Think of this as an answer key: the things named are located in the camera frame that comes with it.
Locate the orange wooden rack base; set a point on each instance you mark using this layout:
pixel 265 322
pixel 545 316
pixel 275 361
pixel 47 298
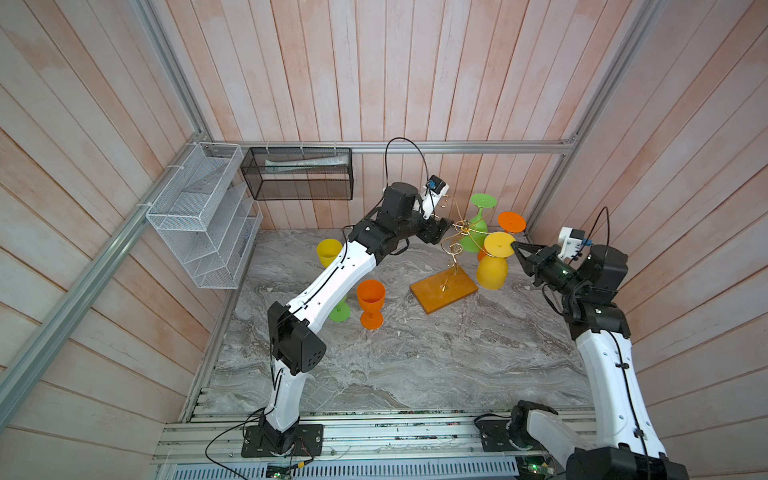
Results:
pixel 428 294

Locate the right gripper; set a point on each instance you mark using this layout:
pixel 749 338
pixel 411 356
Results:
pixel 541 256

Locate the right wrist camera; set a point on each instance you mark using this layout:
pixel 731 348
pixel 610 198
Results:
pixel 572 242

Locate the orange wine glass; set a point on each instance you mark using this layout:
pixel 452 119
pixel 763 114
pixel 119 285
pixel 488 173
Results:
pixel 510 223
pixel 371 296

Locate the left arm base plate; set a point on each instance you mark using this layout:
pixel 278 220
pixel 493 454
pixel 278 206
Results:
pixel 263 441

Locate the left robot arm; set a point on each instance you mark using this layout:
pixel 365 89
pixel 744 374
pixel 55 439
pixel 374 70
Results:
pixel 403 212

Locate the yellow wine glass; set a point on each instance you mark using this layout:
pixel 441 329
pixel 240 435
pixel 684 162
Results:
pixel 492 269
pixel 328 250

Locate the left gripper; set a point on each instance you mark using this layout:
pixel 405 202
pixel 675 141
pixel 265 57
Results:
pixel 434 229

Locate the green wine glass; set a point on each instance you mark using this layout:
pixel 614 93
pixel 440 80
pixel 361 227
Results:
pixel 473 241
pixel 341 312

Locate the aluminium mounting rail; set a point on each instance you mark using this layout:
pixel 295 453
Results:
pixel 368 436

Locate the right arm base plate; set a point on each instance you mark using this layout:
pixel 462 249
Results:
pixel 495 436

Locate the black mesh wall basket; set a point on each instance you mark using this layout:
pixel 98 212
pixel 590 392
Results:
pixel 299 173

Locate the white mesh shelf organizer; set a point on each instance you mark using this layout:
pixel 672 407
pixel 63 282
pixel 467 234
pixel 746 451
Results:
pixel 208 222

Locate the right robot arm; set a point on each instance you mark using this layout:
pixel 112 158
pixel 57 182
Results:
pixel 626 444

